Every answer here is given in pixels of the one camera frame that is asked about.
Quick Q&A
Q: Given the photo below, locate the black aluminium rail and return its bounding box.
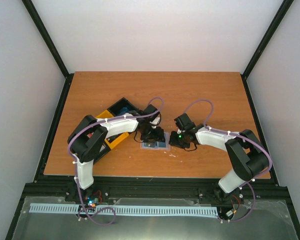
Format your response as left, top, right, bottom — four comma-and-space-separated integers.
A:
20, 176, 292, 207

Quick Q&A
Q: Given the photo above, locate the three-compartment card bin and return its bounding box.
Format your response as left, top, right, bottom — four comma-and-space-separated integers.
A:
93, 97, 139, 164

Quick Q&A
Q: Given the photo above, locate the light blue cable duct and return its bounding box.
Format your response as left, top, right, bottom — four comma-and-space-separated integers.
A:
28, 203, 218, 218

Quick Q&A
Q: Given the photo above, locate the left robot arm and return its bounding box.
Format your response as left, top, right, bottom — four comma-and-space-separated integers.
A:
67, 104, 164, 202

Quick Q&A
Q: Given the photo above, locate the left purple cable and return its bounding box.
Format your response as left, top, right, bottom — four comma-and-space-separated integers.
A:
68, 97, 165, 208

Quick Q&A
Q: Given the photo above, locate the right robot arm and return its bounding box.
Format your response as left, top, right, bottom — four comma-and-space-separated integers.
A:
169, 113, 272, 194

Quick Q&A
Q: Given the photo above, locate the black VIP card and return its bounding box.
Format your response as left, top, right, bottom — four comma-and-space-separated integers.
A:
143, 142, 156, 149

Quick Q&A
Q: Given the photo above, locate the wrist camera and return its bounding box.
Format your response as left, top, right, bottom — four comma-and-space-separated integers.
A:
150, 116, 161, 127
175, 121, 183, 134

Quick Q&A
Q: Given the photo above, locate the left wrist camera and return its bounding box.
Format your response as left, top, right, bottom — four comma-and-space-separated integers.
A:
150, 116, 161, 127

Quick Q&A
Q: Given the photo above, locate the left black frame post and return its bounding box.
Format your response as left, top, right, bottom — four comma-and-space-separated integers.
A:
21, 0, 75, 81

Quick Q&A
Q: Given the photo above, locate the pink leather card holder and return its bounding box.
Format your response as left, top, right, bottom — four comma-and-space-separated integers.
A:
140, 132, 171, 151

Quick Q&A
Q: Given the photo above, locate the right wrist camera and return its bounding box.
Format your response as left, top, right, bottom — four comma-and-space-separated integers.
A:
175, 121, 183, 134

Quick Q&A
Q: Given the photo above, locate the right black frame post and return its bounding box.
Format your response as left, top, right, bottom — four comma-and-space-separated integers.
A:
241, 0, 295, 78

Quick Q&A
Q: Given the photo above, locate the black frame post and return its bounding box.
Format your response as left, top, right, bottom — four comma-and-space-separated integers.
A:
21, 0, 75, 81
241, 0, 295, 78

